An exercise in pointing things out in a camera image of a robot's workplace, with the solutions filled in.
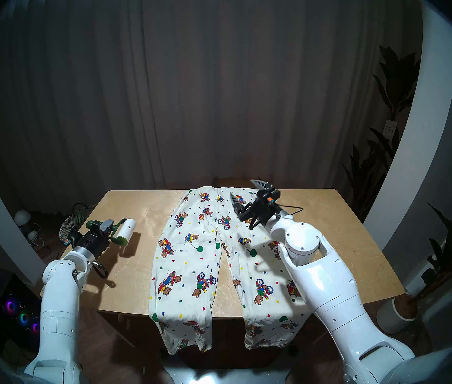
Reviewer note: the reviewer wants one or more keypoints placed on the black computer with rgb fans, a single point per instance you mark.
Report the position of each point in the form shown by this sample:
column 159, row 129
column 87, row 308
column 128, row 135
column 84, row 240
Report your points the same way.
column 18, row 295

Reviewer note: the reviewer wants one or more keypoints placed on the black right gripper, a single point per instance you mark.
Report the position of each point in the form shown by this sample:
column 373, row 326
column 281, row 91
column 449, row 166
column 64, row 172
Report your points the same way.
column 260, row 211

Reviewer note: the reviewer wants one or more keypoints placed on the tall dark leafy plant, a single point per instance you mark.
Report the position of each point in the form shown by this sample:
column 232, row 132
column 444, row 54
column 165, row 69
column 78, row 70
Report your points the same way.
column 398, row 79

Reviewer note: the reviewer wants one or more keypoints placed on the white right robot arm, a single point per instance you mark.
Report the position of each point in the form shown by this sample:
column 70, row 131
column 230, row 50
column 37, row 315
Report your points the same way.
column 330, row 291

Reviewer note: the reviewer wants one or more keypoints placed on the white mushroom lamp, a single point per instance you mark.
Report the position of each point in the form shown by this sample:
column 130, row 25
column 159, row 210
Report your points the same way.
column 22, row 217

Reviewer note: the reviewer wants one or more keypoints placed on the white bear print pants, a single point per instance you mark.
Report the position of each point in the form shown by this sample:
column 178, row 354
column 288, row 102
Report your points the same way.
column 186, row 267

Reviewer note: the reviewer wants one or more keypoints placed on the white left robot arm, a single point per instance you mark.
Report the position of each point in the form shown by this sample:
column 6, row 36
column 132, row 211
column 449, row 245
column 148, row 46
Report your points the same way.
column 56, row 327

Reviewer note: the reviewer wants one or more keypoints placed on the white paper plant tag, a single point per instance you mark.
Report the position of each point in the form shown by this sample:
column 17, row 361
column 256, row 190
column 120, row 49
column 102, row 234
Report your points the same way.
column 390, row 127

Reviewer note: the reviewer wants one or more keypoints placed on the small white round lamp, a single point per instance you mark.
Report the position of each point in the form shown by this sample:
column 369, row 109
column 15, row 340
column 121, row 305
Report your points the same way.
column 32, row 236

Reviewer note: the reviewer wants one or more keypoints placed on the grey robot torso base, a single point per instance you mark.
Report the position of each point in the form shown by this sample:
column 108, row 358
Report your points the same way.
column 210, row 377

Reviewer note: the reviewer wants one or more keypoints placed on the potted plant in white pot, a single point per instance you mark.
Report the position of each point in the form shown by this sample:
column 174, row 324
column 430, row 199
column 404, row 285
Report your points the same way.
column 388, row 319

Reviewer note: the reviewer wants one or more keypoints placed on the woven basket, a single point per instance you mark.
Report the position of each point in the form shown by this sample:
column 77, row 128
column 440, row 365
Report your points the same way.
column 70, row 227

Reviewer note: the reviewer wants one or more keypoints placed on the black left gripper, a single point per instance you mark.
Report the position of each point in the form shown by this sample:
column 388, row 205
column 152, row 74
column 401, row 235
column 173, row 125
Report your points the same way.
column 90, row 243

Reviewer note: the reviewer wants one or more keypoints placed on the grey pleated curtain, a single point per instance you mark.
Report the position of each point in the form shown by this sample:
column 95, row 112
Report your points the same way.
column 210, row 87

